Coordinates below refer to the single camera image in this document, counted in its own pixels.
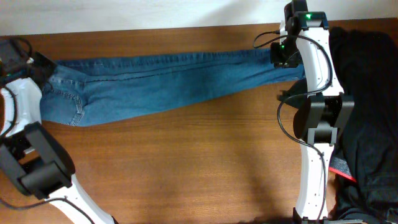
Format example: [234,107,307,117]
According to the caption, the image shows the black garment pile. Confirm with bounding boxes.
[329,27,397,223]

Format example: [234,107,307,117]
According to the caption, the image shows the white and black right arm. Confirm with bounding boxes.
[271,1,354,223]

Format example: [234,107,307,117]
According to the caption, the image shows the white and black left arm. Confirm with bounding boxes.
[1,37,116,223]

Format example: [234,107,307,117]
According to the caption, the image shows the blue denim jeans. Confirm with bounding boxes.
[40,49,305,127]

